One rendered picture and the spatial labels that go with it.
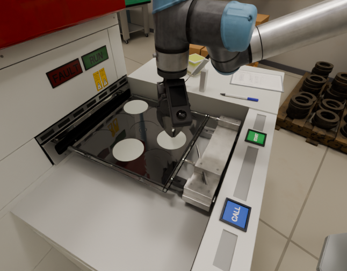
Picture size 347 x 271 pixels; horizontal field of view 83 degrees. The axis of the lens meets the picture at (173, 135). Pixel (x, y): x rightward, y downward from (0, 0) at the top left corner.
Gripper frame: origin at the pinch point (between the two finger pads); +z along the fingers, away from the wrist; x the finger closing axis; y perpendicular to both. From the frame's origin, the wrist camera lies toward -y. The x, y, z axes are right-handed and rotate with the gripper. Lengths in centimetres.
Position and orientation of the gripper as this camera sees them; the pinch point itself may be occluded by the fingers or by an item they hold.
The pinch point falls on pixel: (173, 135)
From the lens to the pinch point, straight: 57.9
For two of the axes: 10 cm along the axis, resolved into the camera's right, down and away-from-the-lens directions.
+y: -1.5, -6.8, 7.2
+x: -9.9, 1.0, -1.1
